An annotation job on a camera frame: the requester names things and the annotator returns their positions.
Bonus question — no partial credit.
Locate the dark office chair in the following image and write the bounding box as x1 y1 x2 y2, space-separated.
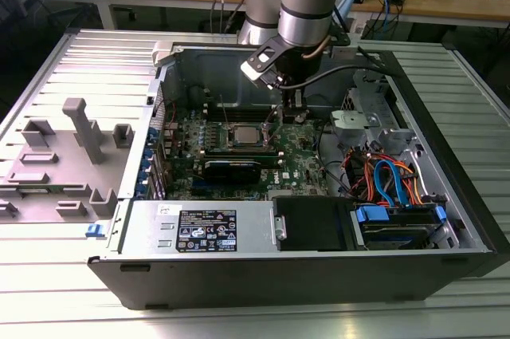
0 0 101 77

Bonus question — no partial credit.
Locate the black camera cable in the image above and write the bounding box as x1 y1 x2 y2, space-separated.
277 46 399 89

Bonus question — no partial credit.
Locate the orange wire bundle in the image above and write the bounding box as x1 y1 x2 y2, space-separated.
360 155 426 207

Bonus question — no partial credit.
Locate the blue cable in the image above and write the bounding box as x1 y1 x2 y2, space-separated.
374 0 395 33

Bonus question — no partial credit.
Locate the gray plastic parts rack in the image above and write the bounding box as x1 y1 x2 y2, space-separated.
0 97 135 224

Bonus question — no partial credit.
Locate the blue slot retainer strip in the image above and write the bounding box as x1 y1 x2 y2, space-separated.
135 127 157 199

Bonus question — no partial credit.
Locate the thin red wire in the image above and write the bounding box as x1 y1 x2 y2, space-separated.
153 97 179 128

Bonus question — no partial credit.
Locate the thin wire locking lever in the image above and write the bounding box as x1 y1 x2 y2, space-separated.
262 105 284 127
218 93 230 128

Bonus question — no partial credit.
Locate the hard disk in blue carrier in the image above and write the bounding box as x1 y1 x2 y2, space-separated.
349 203 446 251

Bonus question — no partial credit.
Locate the black open PC case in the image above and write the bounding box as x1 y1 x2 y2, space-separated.
86 37 510 312

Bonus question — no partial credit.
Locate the blue flat data wire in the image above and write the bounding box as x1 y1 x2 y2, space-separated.
373 159 408 208

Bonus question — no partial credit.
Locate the white camera on black bracket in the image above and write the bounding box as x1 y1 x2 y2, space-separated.
329 31 359 60

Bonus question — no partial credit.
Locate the silver power supply unit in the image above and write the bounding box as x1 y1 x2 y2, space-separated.
118 199 277 255

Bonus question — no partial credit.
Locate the black plastic shroud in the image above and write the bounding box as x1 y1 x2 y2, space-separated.
272 196 354 252

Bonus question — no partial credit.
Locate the green motherboard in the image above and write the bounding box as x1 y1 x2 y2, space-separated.
165 104 334 201

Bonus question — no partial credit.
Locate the CPU socket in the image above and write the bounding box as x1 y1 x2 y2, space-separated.
225 120 274 151

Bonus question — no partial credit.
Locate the black internal cable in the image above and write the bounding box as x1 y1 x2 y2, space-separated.
314 121 355 199

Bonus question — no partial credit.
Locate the silver metal drive cage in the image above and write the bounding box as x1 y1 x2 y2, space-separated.
329 66 419 148

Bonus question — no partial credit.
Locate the white camera with black face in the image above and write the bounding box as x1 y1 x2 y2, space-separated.
239 35 288 92

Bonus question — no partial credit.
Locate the black rating label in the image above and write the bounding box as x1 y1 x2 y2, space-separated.
175 208 237 253

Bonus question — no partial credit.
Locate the silver square CPU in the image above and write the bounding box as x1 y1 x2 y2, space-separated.
233 124 261 146

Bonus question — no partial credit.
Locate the dark RAM stick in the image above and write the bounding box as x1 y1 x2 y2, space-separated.
203 103 277 113

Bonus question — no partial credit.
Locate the metal socket cover frame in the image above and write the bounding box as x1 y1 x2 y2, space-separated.
260 105 287 145

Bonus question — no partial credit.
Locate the green RAM stick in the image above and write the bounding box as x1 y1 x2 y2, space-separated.
202 148 278 158

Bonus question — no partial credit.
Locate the black graphics card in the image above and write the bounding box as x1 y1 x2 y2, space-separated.
202 158 263 186

